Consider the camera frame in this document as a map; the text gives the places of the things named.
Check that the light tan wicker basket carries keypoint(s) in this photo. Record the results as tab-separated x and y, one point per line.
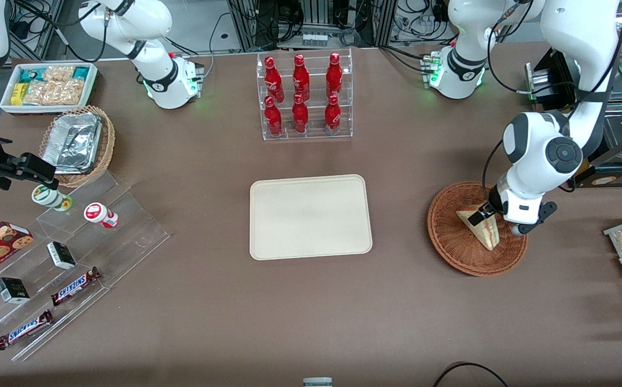
108	145

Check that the clear acrylic bottle rack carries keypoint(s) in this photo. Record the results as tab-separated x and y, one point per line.
313	115

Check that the yellow snack packet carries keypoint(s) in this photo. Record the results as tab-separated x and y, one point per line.
18	94

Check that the red cola bottle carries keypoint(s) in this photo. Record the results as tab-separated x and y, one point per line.
301	78
334	75
273	119
332	117
300	117
274	80

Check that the Snickers chocolate bar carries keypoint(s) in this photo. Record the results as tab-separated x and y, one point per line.
74	286
23	330

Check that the teal snack packet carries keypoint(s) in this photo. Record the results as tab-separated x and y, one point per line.
29	74
80	73

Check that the large clear cracker bag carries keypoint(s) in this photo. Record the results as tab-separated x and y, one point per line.
53	92

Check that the triangular sandwich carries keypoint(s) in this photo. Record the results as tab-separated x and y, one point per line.
485	236

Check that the stack of foil trays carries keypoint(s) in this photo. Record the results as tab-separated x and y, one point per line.
72	142

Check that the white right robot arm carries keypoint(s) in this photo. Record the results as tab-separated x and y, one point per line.
160	80

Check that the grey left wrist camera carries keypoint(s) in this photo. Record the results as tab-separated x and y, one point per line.
534	223

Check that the small black box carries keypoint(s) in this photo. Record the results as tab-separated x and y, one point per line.
13	290
61	255

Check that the black silver electronics box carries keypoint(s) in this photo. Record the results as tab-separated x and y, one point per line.
550	80

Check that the brown round wicker basket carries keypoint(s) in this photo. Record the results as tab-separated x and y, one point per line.
450	242

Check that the clear acrylic stepped shelf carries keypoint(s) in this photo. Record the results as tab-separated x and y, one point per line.
128	236

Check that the green white yogurt cup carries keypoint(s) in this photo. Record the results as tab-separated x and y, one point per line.
50	198

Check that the white rectangular snack bin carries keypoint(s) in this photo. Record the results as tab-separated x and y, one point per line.
5	105

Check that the small clear cracker bag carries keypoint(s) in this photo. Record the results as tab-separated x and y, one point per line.
58	72

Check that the small grey device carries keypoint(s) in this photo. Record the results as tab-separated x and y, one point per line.
317	382

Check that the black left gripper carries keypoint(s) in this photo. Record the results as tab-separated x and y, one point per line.
489	209

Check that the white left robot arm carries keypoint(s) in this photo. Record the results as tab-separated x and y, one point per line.
536	156

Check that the aluminium frame equipment rack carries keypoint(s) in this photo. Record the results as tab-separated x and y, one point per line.
316	21

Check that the cream plastic tray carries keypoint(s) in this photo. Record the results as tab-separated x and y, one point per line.
311	217

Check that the red white yogurt cup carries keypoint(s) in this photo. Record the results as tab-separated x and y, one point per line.
99	214

